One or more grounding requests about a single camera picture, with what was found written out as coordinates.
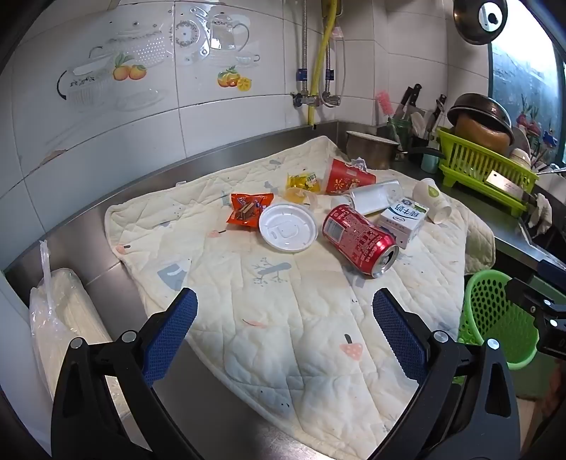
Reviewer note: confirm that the light blue cup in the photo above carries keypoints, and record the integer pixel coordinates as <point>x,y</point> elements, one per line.
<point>429,162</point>

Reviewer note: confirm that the water valve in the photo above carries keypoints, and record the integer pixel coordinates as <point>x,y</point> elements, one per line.
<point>329,95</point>
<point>300,95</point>

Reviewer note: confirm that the white spatula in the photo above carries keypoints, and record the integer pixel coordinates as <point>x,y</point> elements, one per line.
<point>418,121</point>

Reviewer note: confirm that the white bowl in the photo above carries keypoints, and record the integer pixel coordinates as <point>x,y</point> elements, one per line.
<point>519,158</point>

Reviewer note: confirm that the white milk carton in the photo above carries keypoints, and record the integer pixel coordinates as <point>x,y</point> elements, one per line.
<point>402,219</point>

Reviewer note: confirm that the orange snack wrapper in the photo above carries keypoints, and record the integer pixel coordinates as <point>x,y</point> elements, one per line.
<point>247,210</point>

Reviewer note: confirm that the green plastic dish rack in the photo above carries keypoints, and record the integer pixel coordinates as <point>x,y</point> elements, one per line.
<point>477,172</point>

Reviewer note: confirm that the white rag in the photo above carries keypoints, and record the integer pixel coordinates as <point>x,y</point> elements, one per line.
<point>541,212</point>

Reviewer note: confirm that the window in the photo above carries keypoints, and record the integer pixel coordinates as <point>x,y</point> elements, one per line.
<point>521,84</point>

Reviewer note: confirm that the pink bottle brush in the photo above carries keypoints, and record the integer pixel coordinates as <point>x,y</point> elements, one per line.
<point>384,104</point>

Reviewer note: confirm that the brown bowl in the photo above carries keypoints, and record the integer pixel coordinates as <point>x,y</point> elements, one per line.
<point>482,132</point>

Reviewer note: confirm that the red paper cup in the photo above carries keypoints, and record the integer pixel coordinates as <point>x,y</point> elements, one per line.
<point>347,179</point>

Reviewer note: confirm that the green utensil holder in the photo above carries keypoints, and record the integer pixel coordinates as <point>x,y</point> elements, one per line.
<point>400,130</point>

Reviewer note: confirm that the red soda can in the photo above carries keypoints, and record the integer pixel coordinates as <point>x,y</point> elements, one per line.
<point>353,239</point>

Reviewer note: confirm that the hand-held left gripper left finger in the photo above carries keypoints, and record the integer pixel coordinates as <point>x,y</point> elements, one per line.
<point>172,336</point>

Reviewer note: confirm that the white plastic lid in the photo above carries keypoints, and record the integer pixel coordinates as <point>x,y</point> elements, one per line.
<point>287,228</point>

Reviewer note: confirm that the cream quilted mat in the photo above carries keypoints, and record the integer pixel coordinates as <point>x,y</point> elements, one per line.
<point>265,331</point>

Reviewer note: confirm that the green plastic basket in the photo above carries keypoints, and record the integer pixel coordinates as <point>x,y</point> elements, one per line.
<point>499,323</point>

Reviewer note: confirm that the steel cleaver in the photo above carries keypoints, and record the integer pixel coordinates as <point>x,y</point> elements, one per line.
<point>504,183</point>

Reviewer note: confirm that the white paper cup green leaf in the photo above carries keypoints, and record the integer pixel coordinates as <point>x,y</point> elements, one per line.
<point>431,197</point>

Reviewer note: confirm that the hanging dark pan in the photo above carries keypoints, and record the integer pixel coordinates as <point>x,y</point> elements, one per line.
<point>468,22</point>

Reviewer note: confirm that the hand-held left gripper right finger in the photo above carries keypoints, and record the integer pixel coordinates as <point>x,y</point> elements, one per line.
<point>398,336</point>

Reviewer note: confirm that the clear plastic jelly cup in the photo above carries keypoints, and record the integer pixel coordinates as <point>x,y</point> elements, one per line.
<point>295,195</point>

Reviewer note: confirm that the white plastic bag package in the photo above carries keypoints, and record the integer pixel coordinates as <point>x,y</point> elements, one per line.
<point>57,318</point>

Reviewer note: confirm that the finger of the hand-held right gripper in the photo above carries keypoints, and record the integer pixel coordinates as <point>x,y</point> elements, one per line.
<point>552,267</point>
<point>530,296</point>

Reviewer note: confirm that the yellow snack wrapper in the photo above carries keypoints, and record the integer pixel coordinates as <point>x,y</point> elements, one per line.
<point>303,182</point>

